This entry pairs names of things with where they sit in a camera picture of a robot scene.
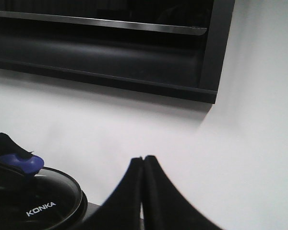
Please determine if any black range hood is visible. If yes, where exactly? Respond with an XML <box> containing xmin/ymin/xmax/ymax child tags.
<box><xmin>0</xmin><ymin>0</ymin><xmax>235</xmax><ymax>104</ymax></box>

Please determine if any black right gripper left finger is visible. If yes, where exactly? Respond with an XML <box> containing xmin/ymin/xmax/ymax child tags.
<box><xmin>73</xmin><ymin>157</ymin><xmax>144</xmax><ymax>230</ymax></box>

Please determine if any glass pot lid blue knob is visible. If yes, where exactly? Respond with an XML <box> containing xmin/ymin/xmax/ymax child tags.
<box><xmin>0</xmin><ymin>132</ymin><xmax>88</xmax><ymax>230</ymax></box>

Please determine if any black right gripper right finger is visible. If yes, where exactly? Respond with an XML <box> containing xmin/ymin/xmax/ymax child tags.
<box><xmin>142</xmin><ymin>155</ymin><xmax>221</xmax><ymax>230</ymax></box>

